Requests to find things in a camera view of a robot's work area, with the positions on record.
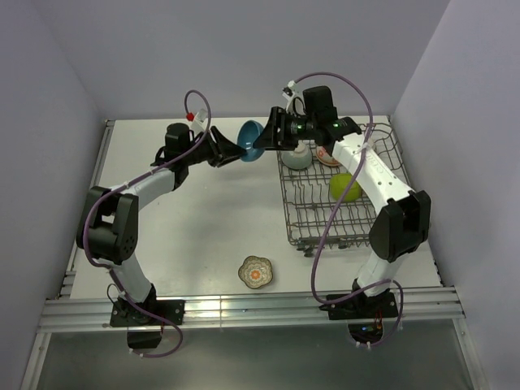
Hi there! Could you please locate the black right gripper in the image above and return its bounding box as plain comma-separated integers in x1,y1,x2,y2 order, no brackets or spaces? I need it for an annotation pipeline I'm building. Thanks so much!
253,106,318,151

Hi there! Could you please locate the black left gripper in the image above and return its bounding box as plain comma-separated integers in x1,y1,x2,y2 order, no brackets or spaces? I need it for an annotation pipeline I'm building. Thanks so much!
183,127,246,168

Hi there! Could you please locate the blue ceramic bowl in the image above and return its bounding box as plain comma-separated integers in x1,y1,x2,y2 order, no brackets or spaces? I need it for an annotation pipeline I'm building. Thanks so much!
236,120,264,163

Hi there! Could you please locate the pale green ceramic bowl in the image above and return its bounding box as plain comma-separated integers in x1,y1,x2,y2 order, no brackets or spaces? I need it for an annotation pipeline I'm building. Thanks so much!
281,144,312,171

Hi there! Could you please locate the orange floral patterned bowl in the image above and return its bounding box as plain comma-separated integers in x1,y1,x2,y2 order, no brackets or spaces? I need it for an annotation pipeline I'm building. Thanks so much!
315,146,340,167

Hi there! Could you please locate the white square bowl green outside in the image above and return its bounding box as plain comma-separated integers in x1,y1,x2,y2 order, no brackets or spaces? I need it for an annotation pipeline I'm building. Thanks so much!
329,173,362,202

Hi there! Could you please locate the small flower shaped patterned dish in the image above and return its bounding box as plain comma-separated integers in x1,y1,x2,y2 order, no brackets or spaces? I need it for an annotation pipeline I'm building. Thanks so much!
237,256,274,289

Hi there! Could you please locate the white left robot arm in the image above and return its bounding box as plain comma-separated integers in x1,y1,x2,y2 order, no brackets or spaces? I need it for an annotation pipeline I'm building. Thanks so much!
76,123,249,324

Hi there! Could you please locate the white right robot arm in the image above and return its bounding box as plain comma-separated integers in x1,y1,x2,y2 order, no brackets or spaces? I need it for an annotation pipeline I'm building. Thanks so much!
253,86,431,317

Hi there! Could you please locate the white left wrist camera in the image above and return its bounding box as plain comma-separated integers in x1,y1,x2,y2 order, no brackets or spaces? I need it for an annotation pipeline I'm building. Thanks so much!
186,109,208,133

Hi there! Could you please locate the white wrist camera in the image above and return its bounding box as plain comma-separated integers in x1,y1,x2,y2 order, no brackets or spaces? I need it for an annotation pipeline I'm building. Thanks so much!
186,109,208,133
282,80,305,116

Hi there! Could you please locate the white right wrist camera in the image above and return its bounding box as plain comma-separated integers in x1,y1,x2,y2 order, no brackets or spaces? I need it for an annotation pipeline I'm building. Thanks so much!
282,80,305,116

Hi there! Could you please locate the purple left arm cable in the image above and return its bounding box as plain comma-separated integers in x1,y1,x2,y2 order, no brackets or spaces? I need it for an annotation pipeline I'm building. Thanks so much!
83,89,212,358

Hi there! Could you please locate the grey wire dish rack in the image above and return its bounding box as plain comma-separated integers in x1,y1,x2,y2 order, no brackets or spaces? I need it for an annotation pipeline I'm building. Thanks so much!
277,122,410,257

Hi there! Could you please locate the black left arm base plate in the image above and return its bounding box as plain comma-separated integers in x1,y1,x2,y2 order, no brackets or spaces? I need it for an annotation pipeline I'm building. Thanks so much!
109,299,185,327

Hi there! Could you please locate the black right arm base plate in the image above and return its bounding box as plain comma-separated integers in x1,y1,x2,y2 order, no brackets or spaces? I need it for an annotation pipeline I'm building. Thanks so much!
319,290,398,320

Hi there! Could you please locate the aluminium frame rail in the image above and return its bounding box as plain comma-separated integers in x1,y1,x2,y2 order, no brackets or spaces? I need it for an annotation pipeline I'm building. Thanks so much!
37,288,465,333

